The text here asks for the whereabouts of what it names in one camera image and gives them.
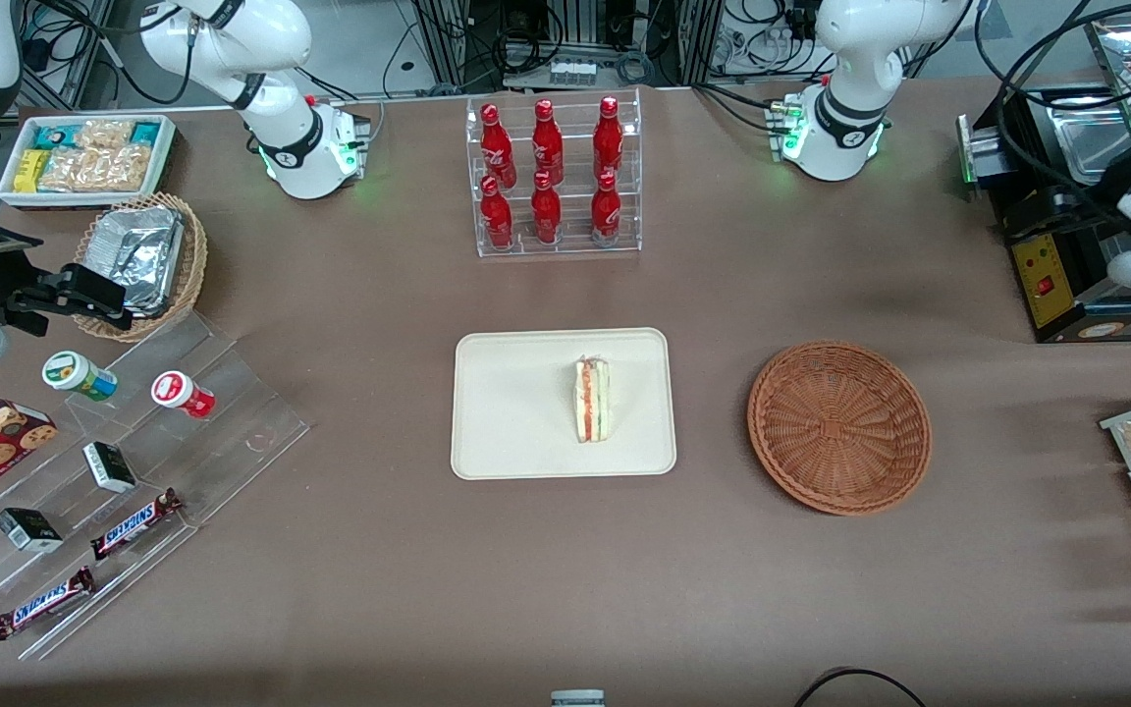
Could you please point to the clear bag of snacks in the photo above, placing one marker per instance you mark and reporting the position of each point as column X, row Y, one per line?
column 94, row 169
column 104, row 133

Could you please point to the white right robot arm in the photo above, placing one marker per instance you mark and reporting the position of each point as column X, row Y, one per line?
column 296, row 147

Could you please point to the silver foil wrapped pack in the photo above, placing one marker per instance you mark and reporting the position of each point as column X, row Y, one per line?
column 134, row 250

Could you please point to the clear acrylic stepped display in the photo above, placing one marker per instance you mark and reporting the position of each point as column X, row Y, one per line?
column 251, row 422

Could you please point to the triangular sandwich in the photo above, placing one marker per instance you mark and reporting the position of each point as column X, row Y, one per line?
column 590, row 403

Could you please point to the yellow snack packet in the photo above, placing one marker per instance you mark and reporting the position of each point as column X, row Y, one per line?
column 30, row 171

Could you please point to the small grey device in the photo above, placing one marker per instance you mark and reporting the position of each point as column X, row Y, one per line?
column 577, row 699

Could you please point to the white plastic bin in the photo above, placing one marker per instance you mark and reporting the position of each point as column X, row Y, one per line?
column 75, row 200

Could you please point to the white power strip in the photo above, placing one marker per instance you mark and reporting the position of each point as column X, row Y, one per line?
column 572, row 73

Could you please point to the small black carton box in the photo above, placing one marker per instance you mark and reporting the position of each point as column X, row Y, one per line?
column 109, row 468
column 27, row 530

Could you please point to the black machine with yellow panel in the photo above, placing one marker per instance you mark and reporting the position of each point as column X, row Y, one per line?
column 1076, row 285

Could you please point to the cream rectangular tray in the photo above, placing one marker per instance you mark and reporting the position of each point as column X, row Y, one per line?
column 516, row 412

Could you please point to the Snickers chocolate bar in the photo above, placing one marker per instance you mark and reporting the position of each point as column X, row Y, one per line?
column 134, row 525
column 40, row 604

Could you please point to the teal snack packet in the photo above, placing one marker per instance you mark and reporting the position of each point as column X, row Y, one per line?
column 145, row 132
column 55, row 135

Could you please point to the light wicker basket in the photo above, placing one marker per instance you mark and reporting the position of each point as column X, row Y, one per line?
column 194, row 255

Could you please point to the stainless steel pan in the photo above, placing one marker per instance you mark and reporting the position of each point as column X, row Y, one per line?
column 1086, row 137

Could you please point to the green lid snack jar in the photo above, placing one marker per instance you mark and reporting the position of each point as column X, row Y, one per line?
column 75, row 373

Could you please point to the dark brown wicker basket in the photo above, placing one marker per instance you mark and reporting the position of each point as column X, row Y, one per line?
column 840, row 427

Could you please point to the clear acrylic bottle rack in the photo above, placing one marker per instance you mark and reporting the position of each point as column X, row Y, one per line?
column 575, row 245

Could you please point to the grey box with green light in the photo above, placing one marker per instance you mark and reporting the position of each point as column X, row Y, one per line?
column 983, row 157

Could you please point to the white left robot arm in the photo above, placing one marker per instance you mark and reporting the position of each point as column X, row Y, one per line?
column 845, row 128

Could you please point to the red lid snack jar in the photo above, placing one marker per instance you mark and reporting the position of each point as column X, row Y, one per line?
column 178, row 391

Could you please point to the red cola bottle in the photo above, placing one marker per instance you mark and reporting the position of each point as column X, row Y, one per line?
column 546, row 208
column 547, row 142
column 606, row 208
column 608, row 137
column 497, row 211
column 495, row 142

